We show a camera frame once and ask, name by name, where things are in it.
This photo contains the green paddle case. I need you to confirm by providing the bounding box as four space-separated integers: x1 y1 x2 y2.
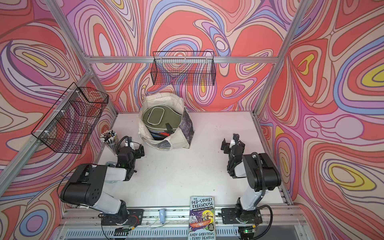
142 105 183 136

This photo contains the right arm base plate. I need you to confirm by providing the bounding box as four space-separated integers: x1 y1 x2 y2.
219 208 263 226

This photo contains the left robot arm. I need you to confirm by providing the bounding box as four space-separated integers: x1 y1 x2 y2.
59 141 145 226

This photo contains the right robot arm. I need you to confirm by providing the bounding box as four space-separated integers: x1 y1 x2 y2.
221 134 282 225

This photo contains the grey calculator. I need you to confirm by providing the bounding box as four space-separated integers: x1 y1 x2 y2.
105 162 116 168

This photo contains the left wire basket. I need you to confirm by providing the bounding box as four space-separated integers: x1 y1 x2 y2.
31 83 109 154

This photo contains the wire basket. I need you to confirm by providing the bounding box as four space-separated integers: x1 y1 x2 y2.
31 83 109 154
151 51 216 86

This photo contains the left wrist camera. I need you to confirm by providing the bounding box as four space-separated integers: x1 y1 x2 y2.
124 137 135 149

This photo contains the green circuit board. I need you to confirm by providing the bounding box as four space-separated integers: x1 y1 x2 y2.
114 228 132 237

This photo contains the treehouse paperback book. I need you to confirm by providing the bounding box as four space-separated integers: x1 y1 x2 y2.
188 196 216 240

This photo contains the back wire basket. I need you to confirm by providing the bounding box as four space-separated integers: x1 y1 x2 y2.
151 51 216 86

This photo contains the cup of pencils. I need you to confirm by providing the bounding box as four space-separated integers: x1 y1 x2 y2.
100 130 118 156

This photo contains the white canvas tote bag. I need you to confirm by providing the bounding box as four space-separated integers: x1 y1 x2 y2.
139 93 195 151

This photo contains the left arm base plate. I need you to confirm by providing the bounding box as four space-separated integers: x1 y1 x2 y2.
99 209 144 227

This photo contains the right base connector box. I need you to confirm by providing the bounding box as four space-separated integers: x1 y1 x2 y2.
238 227 255 240

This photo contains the small blue white device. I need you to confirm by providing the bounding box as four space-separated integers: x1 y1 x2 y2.
159 209 166 225

